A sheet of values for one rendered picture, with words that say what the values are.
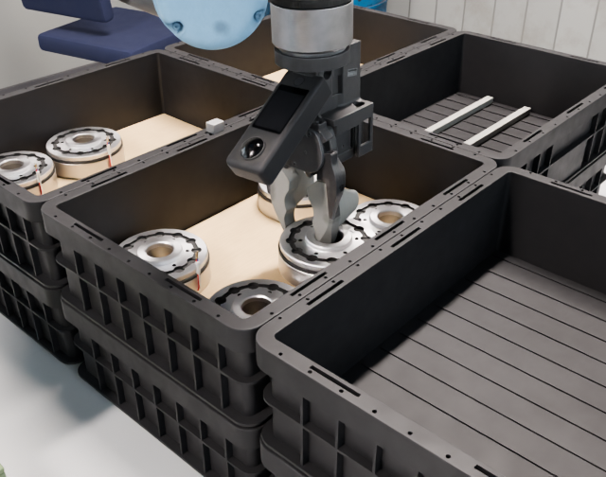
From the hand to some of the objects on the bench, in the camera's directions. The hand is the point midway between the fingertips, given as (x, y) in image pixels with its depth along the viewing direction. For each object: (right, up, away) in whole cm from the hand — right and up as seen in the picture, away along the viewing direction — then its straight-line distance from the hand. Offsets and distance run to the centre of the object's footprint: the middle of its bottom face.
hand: (302, 238), depth 78 cm
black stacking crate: (-2, -14, +12) cm, 18 cm away
